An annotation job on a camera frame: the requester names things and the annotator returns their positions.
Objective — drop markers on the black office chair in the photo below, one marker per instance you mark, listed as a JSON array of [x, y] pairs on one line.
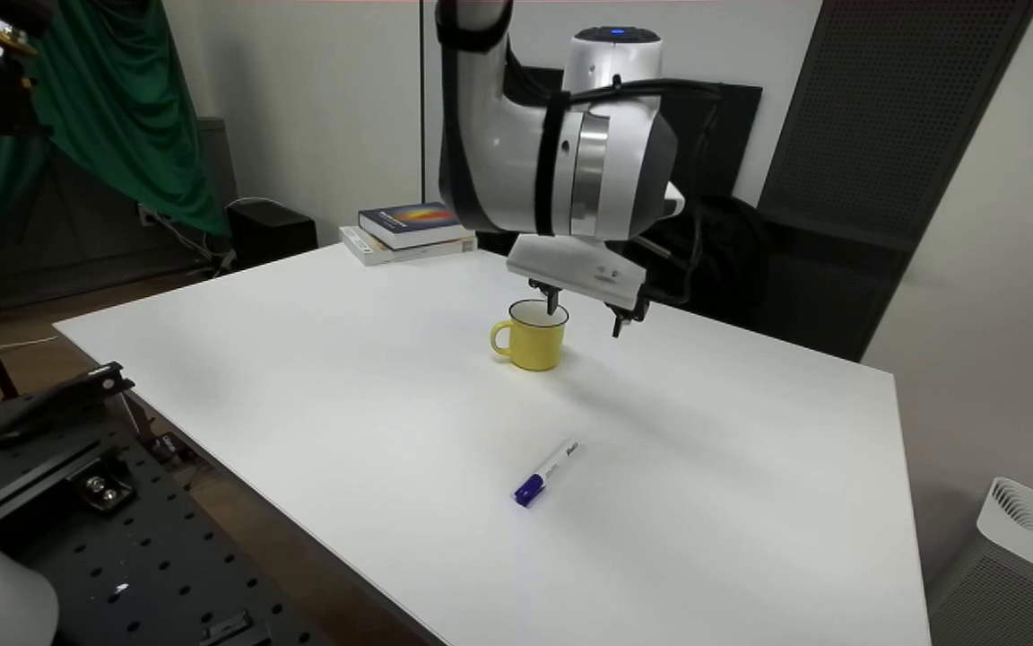
[[714, 270]]

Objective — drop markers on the white appliance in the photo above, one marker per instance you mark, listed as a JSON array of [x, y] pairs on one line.
[[1020, 569]]

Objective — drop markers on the tall dark panel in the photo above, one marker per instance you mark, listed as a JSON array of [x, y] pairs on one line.
[[898, 143]]

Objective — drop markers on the black clamp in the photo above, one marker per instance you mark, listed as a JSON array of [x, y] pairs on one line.
[[55, 402]]

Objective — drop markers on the white marker with blue cap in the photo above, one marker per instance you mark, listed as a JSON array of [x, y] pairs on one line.
[[547, 472]]

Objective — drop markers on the small black box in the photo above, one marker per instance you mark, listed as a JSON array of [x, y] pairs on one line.
[[270, 232]]

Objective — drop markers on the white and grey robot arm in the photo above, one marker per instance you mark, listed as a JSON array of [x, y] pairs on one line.
[[503, 129]]

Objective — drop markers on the black perforated breadboard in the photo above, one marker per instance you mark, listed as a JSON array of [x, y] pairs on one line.
[[158, 562]]

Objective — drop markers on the blue hardcover book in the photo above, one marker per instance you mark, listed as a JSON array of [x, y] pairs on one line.
[[415, 221]]

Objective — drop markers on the yellow enamel cup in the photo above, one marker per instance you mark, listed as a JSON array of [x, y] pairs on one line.
[[537, 344]]

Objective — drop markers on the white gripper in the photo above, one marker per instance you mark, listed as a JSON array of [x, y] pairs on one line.
[[576, 270]]

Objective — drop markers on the green curtain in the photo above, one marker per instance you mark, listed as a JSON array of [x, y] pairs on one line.
[[107, 109]]

